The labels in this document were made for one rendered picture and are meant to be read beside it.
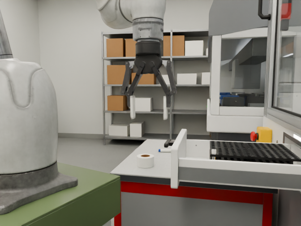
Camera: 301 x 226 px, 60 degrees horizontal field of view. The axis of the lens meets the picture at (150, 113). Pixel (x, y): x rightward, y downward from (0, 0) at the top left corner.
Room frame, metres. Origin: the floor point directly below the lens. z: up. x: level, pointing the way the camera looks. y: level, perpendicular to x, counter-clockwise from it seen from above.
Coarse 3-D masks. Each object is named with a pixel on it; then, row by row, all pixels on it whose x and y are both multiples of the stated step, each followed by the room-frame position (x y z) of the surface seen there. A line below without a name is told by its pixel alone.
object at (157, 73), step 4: (152, 64) 0.76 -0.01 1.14; (152, 68) 0.76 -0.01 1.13; (156, 68) 0.76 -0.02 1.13; (156, 72) 0.76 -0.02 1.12; (156, 76) 0.76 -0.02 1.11; (160, 76) 0.76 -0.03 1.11; (160, 80) 0.76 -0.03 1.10; (160, 84) 0.76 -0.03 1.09; (164, 84) 0.76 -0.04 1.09; (164, 88) 0.76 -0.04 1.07; (168, 92) 0.75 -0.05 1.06
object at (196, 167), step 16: (192, 144) 0.89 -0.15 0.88; (208, 144) 0.88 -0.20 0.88; (288, 144) 0.83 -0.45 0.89; (192, 160) 0.65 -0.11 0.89; (208, 160) 0.65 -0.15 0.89; (192, 176) 0.65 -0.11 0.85; (208, 176) 0.64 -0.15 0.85; (224, 176) 0.63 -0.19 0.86; (240, 176) 0.63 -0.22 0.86; (256, 176) 0.62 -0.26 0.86; (272, 176) 0.61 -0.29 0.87; (288, 176) 0.60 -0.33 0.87
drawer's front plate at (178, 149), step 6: (180, 132) 0.85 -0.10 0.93; (186, 132) 0.92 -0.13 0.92; (180, 138) 0.76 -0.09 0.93; (186, 138) 0.92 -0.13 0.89; (174, 144) 0.67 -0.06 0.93; (180, 144) 0.70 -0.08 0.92; (174, 150) 0.64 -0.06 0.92; (180, 150) 0.70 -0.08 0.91; (174, 156) 0.64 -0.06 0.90; (180, 156) 0.70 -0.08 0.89; (174, 162) 0.64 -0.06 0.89; (174, 168) 0.64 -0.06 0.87; (174, 174) 0.64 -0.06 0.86; (174, 180) 0.64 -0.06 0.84; (174, 186) 0.64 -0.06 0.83
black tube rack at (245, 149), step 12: (216, 144) 0.80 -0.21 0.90; (228, 144) 0.80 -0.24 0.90; (240, 144) 0.80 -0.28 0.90; (252, 144) 0.80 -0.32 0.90; (264, 144) 0.80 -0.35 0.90; (276, 144) 0.79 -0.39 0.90; (228, 156) 0.67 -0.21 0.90; (240, 156) 0.66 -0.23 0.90; (252, 156) 0.66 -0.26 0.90; (264, 156) 0.66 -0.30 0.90; (276, 156) 0.66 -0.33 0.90; (288, 156) 0.66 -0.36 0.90
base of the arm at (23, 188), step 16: (0, 176) 0.47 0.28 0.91; (16, 176) 0.48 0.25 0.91; (32, 176) 0.49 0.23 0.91; (48, 176) 0.52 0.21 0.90; (64, 176) 0.57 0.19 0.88; (0, 192) 0.47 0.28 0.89; (16, 192) 0.47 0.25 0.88; (32, 192) 0.49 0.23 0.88; (48, 192) 0.51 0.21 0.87; (0, 208) 0.43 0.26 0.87; (16, 208) 0.45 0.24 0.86
